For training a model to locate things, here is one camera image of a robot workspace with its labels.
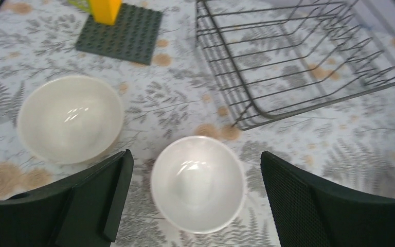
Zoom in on dark green building plate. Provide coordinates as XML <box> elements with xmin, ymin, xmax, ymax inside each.
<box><xmin>75</xmin><ymin>3</ymin><xmax>163</xmax><ymax>65</ymax></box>

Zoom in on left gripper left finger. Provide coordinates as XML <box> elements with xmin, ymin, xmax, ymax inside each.
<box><xmin>0</xmin><ymin>150</ymin><xmax>134</xmax><ymax>246</ymax></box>

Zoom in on black wire dish rack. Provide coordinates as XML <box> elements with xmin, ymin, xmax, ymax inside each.
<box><xmin>195</xmin><ymin>1</ymin><xmax>395</xmax><ymax>130</ymax></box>

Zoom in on orange bowl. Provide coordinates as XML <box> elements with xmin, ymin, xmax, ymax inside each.
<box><xmin>150</xmin><ymin>136</ymin><xmax>247</xmax><ymax>234</ymax></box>

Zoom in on cream white bowl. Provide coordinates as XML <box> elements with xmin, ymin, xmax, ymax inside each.
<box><xmin>16</xmin><ymin>75</ymin><xmax>124</xmax><ymax>164</ymax></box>

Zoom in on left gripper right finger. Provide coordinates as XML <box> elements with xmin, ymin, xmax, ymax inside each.
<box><xmin>260</xmin><ymin>151</ymin><xmax>395</xmax><ymax>246</ymax></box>

